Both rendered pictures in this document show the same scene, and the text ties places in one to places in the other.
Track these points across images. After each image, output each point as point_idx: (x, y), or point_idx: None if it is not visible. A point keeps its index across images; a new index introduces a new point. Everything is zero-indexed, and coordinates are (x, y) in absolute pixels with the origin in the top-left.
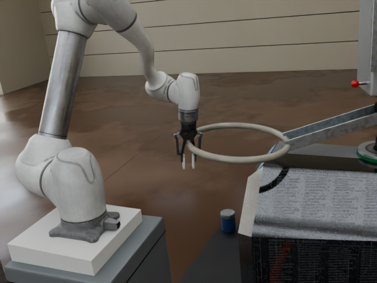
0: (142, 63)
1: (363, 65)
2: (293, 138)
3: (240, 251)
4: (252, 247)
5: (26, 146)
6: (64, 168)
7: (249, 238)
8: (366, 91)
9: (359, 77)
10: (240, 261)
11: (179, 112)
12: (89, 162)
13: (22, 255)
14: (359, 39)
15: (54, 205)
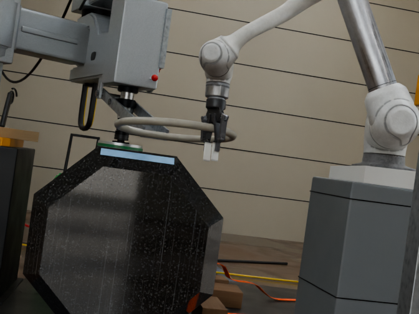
0: (274, 25)
1: (136, 63)
2: (164, 127)
3: (206, 250)
4: (221, 230)
5: (409, 93)
6: None
7: (221, 222)
8: (143, 86)
9: (126, 73)
10: (204, 264)
11: (228, 87)
12: None
13: None
14: (126, 39)
15: (406, 146)
